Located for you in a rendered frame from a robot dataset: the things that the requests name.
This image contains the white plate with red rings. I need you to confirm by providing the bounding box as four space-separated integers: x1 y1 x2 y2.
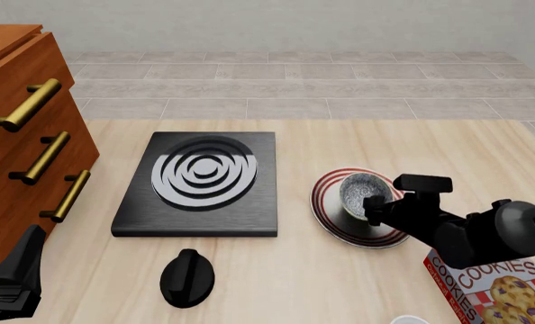
310 166 412 250

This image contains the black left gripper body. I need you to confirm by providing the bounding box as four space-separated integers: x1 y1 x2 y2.
0 285 35 324

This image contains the white ramekin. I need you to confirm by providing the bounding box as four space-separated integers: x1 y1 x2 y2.
390 314 431 324

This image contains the black speckled bowl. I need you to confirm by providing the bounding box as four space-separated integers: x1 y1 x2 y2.
338 171 394 222

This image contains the wooden cabinet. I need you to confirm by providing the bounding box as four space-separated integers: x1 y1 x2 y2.
0 23 101 295

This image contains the round black stove knob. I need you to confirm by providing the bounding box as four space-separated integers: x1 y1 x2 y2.
159 248 216 310

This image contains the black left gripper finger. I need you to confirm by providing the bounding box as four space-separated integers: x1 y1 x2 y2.
23 226 48 319
0 223 44 290

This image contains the wooden drawer with brass handle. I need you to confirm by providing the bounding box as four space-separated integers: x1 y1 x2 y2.
0 84 90 234
0 31 77 159
0 119 101 295

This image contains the flat black stove plate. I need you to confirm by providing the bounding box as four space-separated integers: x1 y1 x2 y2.
110 130 279 239

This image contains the brass drawer handle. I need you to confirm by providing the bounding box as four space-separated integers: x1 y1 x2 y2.
39 169 92 224
0 77 63 133
8 130 72 186

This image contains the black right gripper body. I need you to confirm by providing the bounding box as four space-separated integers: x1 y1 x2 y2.
381 192 431 240

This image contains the red cookies box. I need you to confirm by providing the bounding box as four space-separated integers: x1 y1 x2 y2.
422 248 535 324

